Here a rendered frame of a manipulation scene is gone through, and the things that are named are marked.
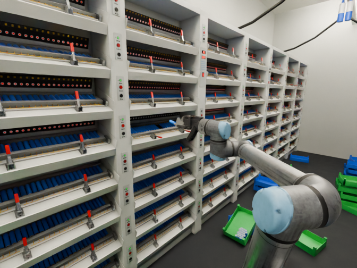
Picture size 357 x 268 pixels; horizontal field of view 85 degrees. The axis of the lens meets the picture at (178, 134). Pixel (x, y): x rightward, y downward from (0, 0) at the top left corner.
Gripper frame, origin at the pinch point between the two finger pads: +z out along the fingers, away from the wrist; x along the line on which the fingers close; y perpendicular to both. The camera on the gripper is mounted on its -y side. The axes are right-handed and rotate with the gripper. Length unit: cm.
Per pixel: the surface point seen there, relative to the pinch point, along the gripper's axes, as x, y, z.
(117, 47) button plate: 36, 42, 8
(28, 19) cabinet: 67, 51, 29
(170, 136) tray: 0.4, -9.2, 5.2
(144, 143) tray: 21.9, -10.0, 6.1
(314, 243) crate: -88, -100, -80
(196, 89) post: -29.5, 22.5, 6.9
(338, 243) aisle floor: -102, -100, -95
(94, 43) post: 40, 45, 23
